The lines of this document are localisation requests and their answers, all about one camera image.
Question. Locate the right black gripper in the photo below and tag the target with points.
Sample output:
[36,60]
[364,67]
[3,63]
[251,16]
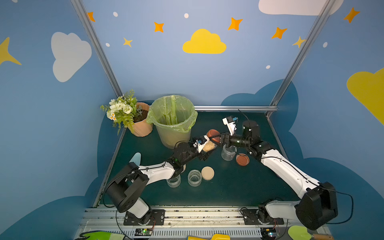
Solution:
[225,139]

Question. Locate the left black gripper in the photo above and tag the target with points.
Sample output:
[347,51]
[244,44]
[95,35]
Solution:
[195,149]

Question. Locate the brown-lid oatmeal jar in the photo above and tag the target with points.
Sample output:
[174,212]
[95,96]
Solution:
[213,142]
[228,153]

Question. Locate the beige jar lid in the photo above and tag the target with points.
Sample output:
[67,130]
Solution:
[207,173]

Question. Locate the brown jar lid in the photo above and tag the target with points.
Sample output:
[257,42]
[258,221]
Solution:
[242,159]

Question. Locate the beige-lid oatmeal jar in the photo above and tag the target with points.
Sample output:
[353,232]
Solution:
[174,182]
[194,178]

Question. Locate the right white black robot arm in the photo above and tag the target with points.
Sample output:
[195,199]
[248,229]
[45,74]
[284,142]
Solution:
[317,204]

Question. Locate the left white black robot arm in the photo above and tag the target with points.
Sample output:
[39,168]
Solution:
[126,188]

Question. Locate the mesh waste bin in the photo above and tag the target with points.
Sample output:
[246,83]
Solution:
[170,138]

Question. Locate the green plastic bin liner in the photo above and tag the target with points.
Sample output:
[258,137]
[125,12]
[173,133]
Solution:
[173,112]

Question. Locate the light blue spatula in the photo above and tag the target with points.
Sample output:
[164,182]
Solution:
[136,159]

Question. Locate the artificial white flower plant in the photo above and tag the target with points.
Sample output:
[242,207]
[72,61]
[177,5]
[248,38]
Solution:
[123,111]

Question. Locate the right controller board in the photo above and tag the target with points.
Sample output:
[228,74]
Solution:
[268,234]

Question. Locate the controller board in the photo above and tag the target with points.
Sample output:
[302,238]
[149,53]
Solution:
[143,232]
[268,234]

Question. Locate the left controller board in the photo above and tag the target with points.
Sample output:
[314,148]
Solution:
[143,232]

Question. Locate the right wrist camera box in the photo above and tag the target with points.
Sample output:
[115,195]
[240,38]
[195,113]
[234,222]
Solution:
[231,123]

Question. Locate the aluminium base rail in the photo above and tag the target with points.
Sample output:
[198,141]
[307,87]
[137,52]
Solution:
[182,222]

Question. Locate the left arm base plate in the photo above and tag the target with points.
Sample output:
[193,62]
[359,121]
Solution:
[152,217]

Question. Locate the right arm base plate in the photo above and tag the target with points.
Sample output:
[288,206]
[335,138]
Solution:
[259,217]

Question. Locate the green spatula wooden handle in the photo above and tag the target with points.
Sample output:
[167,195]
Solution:
[301,233]

